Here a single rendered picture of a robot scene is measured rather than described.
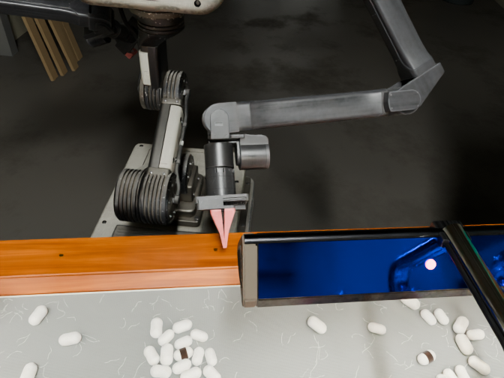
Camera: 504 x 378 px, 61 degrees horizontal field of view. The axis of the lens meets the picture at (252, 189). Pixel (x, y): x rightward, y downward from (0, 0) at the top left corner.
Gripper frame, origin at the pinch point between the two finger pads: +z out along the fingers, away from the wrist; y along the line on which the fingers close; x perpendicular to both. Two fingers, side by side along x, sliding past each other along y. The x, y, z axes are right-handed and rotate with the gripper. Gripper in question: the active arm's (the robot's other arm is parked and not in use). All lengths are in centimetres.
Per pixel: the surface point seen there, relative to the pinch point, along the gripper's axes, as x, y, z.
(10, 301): 0.6, -39.8, 7.6
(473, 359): -10.2, 41.0, 22.9
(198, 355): -8.7, -5.7, 18.1
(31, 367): -9.8, -32.0, 17.2
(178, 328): -5.4, -9.0, 14.0
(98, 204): 125, -55, -24
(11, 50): 224, -139, -152
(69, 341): -6.6, -27.1, 14.4
